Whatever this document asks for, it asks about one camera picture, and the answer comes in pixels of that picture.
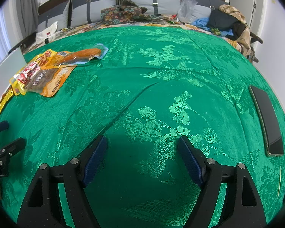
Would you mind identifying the black smartphone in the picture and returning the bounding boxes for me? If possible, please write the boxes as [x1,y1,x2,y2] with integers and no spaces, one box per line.
[248,85,285,157]

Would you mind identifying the grey curtain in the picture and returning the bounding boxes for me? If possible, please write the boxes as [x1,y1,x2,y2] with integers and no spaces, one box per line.
[14,0,38,43]

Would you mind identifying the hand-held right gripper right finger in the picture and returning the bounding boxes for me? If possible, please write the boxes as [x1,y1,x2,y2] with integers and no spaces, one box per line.
[178,135,268,228]

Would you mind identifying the orange sausage snack packet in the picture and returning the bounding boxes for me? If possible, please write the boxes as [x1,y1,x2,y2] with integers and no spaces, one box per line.
[53,43,109,66]

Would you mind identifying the orange dried meat packet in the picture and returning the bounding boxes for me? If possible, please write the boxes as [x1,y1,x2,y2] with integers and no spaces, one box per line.
[26,63,76,97]

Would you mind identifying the green patterned blanket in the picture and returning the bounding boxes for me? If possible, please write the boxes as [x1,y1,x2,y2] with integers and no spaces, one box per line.
[0,26,285,228]

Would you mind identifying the yellow red print snack packet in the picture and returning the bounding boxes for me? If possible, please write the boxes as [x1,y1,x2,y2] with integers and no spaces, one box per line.
[10,49,60,95]

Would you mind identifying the white rectangular box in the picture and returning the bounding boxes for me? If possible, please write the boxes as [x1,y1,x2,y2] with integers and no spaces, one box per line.
[0,46,24,114]

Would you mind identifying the clear plastic bag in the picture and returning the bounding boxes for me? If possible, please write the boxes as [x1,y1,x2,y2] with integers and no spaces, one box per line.
[177,0,197,23]

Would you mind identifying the floral bedsheet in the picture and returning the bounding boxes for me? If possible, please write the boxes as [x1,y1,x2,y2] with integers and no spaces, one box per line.
[21,14,254,60]

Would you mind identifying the blue cloth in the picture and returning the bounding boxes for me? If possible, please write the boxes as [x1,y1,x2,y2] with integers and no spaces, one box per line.
[191,17,234,38]

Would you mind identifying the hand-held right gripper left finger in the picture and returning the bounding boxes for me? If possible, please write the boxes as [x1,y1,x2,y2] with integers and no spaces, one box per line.
[17,135,108,228]

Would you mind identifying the white plastic bag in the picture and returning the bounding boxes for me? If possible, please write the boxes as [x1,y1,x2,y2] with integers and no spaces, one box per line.
[35,21,58,44]

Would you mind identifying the white sheer curtain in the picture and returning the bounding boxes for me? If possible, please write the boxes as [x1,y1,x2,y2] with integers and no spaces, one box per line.
[0,17,17,60]

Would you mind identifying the yellow bordered peanut packet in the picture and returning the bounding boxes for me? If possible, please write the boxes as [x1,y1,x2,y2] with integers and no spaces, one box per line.
[0,89,16,123]

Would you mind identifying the dark floral garment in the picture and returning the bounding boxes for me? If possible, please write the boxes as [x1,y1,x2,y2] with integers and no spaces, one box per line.
[101,0,162,25]

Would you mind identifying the black bag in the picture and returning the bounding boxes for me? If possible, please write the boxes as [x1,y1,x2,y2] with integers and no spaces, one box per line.
[208,9,240,30]

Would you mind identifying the dark wooden chair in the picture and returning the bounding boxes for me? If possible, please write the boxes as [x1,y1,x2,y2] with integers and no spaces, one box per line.
[233,22,264,63]

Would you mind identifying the white door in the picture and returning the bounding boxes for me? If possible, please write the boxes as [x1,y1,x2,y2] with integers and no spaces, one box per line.
[228,0,264,43]

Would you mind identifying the pile of clothes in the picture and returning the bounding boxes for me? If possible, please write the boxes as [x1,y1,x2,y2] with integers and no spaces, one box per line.
[218,4,252,57]

